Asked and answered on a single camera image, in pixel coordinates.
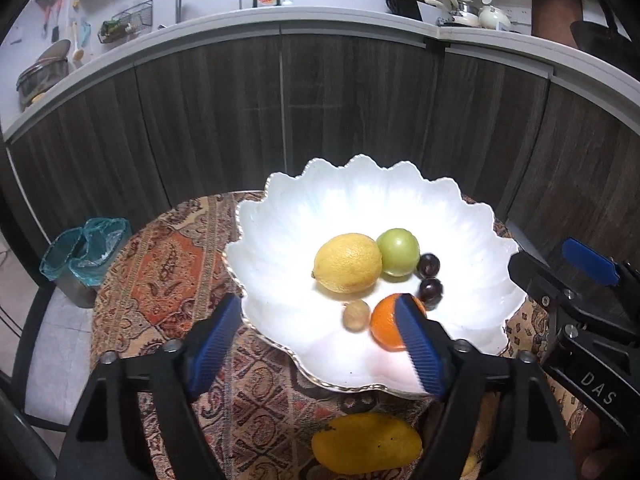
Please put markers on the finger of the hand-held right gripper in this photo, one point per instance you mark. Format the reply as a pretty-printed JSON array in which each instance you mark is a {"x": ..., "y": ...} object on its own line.
[
  {"x": 587, "y": 260},
  {"x": 545, "y": 280}
]

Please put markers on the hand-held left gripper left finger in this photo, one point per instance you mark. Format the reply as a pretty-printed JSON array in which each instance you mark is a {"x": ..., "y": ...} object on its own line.
[{"x": 215, "y": 340}]

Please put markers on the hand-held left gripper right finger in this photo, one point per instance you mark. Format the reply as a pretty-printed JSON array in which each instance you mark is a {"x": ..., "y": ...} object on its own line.
[{"x": 422, "y": 345}]

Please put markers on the orange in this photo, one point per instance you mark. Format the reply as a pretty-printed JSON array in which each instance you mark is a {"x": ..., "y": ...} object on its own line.
[{"x": 385, "y": 322}]

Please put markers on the dark plum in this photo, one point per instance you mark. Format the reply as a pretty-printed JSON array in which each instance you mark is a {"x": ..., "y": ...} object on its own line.
[
  {"x": 429, "y": 265},
  {"x": 431, "y": 292}
]

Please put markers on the small tan round fruit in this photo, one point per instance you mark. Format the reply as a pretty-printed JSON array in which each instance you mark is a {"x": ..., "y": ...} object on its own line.
[{"x": 356, "y": 316}]

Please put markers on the green apple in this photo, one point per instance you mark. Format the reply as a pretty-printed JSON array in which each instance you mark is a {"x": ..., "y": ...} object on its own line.
[{"x": 398, "y": 252}]

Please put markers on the yellow lemon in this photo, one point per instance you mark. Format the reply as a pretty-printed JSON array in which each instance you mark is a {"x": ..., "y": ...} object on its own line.
[{"x": 347, "y": 262}]

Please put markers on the white scalloped bowl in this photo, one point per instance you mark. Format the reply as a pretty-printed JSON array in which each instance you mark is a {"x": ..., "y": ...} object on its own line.
[{"x": 300, "y": 200}]

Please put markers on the person's right hand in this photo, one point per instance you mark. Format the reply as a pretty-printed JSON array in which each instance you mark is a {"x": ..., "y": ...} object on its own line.
[{"x": 595, "y": 460}]

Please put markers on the patterned paisley tablecloth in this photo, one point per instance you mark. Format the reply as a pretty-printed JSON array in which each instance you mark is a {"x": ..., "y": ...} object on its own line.
[{"x": 165, "y": 280}]

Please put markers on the yellow mango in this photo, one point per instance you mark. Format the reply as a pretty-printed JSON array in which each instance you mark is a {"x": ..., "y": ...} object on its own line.
[{"x": 367, "y": 444}]

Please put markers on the trash bin with teal bag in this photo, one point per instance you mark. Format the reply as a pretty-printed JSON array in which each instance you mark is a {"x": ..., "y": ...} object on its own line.
[
  {"x": 102, "y": 245},
  {"x": 62, "y": 265}
]

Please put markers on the grey chair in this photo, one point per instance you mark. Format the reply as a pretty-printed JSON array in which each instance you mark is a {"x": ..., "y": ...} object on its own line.
[{"x": 20, "y": 385}]

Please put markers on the black wok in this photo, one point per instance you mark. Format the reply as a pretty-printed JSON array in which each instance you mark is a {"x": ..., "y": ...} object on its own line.
[{"x": 600, "y": 35}]

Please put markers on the brown cutting board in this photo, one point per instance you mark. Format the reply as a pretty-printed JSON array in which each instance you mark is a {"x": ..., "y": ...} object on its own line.
[{"x": 555, "y": 10}]

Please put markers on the dark wood kitchen cabinets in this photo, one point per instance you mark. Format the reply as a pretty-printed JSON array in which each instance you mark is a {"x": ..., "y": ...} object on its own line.
[{"x": 350, "y": 100}]

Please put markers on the white lidded pot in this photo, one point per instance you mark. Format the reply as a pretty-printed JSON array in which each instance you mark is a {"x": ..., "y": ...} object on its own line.
[{"x": 492, "y": 17}]

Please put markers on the stacked metal pots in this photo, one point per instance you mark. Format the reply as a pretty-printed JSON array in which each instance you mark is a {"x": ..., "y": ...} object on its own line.
[{"x": 42, "y": 77}]

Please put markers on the white dish brush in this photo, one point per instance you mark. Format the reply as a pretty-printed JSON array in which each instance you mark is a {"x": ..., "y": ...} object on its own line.
[{"x": 77, "y": 45}]

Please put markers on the white kitchen countertop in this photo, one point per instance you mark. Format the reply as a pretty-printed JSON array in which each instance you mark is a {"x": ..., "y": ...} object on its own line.
[{"x": 325, "y": 14}]

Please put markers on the hanging kitchen utensils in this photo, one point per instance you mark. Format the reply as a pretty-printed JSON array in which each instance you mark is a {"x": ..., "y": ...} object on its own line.
[{"x": 57, "y": 15}]

